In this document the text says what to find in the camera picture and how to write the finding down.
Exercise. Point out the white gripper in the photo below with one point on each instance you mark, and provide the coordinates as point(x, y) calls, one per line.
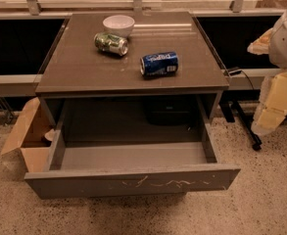
point(286, 43)

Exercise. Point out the grey top drawer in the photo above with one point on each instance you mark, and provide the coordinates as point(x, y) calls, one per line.
point(107, 147)

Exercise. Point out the grey drawer cabinet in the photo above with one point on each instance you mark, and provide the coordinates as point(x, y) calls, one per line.
point(78, 69)

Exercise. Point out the black stand leg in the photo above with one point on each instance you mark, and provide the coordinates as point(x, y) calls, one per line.
point(228, 107)

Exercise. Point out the blue pepsi can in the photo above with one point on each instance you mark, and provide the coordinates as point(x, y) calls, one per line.
point(159, 64)

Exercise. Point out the white bowl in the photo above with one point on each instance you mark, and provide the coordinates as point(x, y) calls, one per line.
point(120, 25)

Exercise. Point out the green soda can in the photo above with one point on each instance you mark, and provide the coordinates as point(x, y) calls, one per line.
point(111, 43)

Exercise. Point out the cardboard box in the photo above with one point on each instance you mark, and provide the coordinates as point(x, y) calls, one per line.
point(31, 137)

